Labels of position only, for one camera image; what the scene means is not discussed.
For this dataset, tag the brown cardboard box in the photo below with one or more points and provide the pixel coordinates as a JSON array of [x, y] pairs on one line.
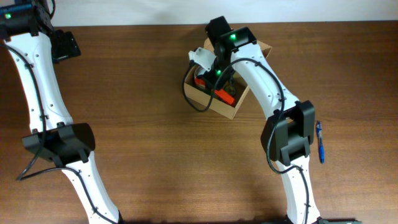
[[217, 105]]

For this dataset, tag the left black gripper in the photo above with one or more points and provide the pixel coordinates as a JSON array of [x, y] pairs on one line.
[[69, 46]]

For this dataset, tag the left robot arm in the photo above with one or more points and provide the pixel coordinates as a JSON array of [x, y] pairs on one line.
[[56, 142]]

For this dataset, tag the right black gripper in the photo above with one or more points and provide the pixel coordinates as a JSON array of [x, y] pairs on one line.
[[214, 83]]

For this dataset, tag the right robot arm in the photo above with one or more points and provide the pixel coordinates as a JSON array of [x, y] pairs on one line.
[[290, 123]]

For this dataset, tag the blue ballpoint pen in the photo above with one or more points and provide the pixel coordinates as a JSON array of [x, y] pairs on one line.
[[321, 149]]

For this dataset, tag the yellow correction tape dispenser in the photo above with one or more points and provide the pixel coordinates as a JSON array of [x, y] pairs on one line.
[[230, 89]]

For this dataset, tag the white masking tape roll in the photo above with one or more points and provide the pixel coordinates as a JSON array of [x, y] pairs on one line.
[[199, 72]]

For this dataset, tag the orange utility knife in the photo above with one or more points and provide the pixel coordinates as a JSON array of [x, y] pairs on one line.
[[221, 94]]

